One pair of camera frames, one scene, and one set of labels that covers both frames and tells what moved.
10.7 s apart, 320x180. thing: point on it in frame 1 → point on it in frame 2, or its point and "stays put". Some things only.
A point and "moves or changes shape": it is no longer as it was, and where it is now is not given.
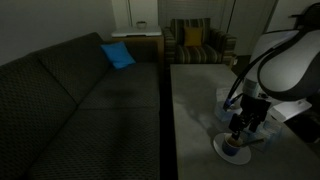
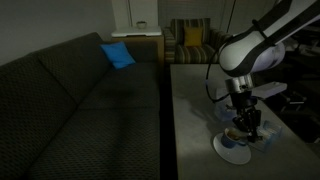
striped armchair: [192, 41] stays put
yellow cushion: [193, 36] stays put
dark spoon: [247, 142] → [246, 135]
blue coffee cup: [231, 145] moves or changes shape
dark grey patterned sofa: [66, 113] stays put
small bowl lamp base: [141, 25] stays put
